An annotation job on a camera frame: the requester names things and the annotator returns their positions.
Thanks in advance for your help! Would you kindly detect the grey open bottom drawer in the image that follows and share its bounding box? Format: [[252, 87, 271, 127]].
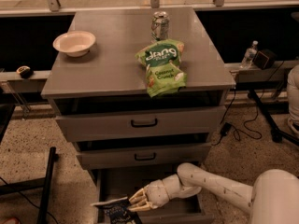
[[97, 163, 215, 224]]

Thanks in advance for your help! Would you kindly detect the black tape measure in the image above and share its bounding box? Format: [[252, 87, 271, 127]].
[[17, 65, 34, 78]]

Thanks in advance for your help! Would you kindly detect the grey middle drawer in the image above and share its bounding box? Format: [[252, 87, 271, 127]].
[[77, 143, 211, 170]]

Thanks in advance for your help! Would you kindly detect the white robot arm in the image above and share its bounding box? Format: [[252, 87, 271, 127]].
[[129, 162, 299, 224]]

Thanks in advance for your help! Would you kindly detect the clear water bottle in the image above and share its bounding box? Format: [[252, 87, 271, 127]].
[[240, 40, 258, 69]]

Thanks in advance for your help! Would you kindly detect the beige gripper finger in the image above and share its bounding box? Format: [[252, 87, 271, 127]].
[[128, 202, 157, 212], [129, 189, 147, 203]]

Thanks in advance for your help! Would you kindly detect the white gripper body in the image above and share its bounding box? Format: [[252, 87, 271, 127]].
[[144, 175, 202, 208]]

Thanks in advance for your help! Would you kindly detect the grey drawer cabinet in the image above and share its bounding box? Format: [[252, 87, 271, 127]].
[[40, 7, 236, 185]]

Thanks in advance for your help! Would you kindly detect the grey top drawer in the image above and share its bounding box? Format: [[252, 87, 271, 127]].
[[56, 106, 225, 142]]

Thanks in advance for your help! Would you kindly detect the small black box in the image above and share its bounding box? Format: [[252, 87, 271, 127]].
[[253, 49, 277, 70]]

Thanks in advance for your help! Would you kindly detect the blue chip bag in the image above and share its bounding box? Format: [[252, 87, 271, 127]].
[[92, 197, 143, 224]]

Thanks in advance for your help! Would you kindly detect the white bowl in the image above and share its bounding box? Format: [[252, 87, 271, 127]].
[[52, 31, 96, 57]]

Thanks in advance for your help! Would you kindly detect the black chair frame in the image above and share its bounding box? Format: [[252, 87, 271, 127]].
[[0, 105, 59, 224]]

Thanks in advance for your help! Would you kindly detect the silver soda can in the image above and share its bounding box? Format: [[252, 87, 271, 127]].
[[151, 11, 169, 42]]

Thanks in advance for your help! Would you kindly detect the black stand leg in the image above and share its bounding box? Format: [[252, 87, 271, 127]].
[[249, 90, 299, 147]]

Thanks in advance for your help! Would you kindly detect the green coconut chip bag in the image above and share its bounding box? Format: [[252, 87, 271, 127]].
[[135, 39, 187, 98]]

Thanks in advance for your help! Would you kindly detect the black power adapter cable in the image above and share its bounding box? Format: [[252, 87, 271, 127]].
[[211, 59, 286, 147]]

